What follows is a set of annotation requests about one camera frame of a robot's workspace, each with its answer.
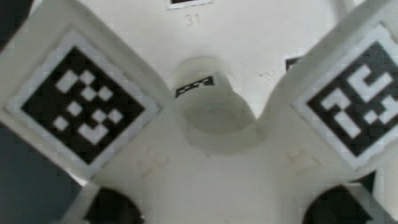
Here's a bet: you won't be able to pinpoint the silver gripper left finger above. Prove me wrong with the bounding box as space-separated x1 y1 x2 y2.
58 183 147 224

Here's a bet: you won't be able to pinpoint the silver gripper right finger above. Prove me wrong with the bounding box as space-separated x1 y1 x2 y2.
303 172 398 224

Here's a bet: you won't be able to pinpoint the white cylindrical table leg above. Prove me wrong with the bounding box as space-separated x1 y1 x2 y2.
173 75 251 138

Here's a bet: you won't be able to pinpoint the white cross-shaped table base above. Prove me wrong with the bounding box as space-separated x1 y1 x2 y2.
0 0 398 224

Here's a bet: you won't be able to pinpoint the white round table top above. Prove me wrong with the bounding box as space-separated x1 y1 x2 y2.
24 0 398 123

